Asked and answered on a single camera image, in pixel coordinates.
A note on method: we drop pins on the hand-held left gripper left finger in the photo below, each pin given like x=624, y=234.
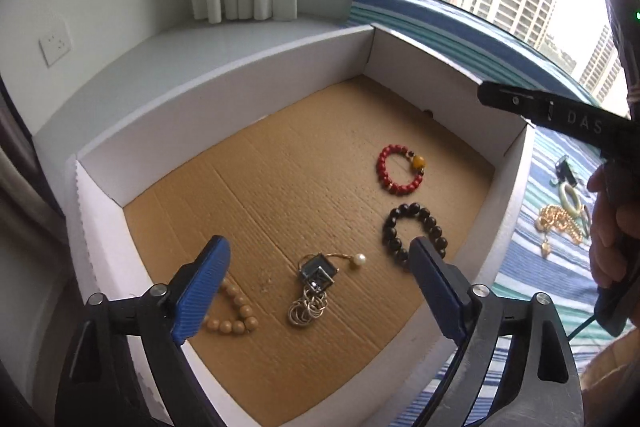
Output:
x=202, y=294

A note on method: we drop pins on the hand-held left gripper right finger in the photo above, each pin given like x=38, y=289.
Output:
x=436, y=292

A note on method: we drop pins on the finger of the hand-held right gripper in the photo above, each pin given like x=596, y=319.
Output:
x=515, y=101

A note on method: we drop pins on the pale green jade bangle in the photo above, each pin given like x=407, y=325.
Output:
x=567, y=196

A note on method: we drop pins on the white cardboard box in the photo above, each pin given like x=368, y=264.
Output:
x=250, y=82

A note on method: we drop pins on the small black jewelry piece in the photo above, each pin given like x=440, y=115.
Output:
x=566, y=168

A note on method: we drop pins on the person's right hand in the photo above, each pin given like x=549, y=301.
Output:
x=615, y=247

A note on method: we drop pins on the striped blue green blanket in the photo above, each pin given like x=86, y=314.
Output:
x=540, y=277

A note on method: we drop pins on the white wall socket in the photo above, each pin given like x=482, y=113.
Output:
x=55, y=43

